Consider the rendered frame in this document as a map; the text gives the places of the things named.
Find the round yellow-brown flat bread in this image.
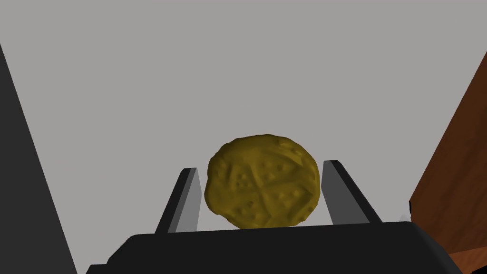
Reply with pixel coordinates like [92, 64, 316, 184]
[204, 133, 321, 231]

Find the brown wooden cabinet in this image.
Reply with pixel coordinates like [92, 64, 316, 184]
[409, 51, 487, 274]

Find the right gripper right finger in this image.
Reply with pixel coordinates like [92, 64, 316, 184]
[321, 159, 383, 225]

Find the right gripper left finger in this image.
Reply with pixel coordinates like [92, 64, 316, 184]
[155, 167, 202, 234]

